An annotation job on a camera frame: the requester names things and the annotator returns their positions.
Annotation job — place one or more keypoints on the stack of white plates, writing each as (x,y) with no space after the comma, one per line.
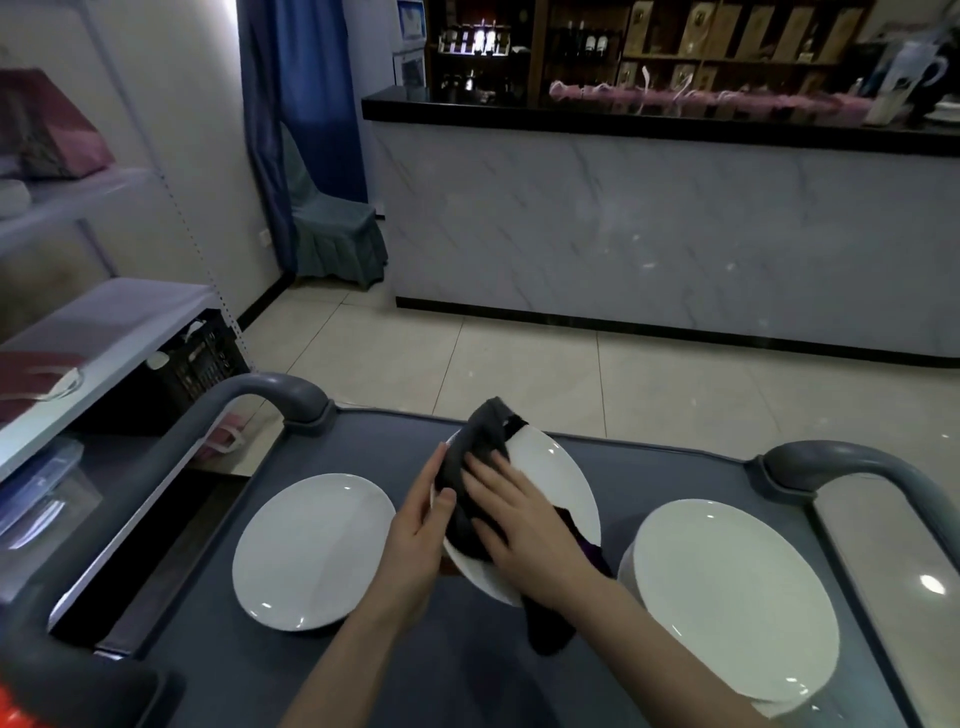
(555,480)
(735,592)

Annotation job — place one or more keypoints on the clear container blue lid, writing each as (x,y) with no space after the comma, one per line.
(45,487)

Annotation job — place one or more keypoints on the person's left forearm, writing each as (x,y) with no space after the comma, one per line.
(352,667)

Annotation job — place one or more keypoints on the white bowl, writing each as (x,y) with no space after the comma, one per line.
(13,199)

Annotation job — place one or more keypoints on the person's left hand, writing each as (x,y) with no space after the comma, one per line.
(412,555)

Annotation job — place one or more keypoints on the black pegged stand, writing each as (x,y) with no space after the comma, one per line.
(946,90)

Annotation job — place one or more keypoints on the dark blue cleaning cloth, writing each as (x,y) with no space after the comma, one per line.
(484,435)

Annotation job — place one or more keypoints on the dark wine rack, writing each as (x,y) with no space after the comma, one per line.
(581,41)

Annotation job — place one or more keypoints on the person's right forearm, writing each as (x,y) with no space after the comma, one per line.
(652,660)

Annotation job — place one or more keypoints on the white round plate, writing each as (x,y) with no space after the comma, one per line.
(311,547)

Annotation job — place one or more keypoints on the grey service cart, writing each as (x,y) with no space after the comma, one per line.
(675,472)

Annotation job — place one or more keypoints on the marble bar counter black top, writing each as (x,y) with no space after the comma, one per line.
(652,225)

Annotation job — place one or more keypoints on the chair with grey-green cover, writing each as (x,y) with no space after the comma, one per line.
(337,236)

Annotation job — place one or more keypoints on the blue curtain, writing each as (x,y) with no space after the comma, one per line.
(307,82)

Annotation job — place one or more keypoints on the white appliance blue panel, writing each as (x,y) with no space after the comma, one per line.
(410,37)

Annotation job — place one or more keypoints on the black plastic crate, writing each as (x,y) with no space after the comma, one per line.
(206,364)

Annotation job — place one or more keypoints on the small white cup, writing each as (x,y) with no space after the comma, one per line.
(158,361)

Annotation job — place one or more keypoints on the row of pink bags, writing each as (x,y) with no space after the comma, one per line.
(712,99)

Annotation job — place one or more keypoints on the wooden shelf with boxes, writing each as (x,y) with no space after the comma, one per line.
(742,30)

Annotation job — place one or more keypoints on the white cup on saucer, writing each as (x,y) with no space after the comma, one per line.
(946,116)

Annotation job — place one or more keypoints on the person's right hand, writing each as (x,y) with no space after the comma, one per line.
(532,540)

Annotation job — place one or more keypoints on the white metal shelf rack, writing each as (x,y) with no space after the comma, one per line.
(105,322)

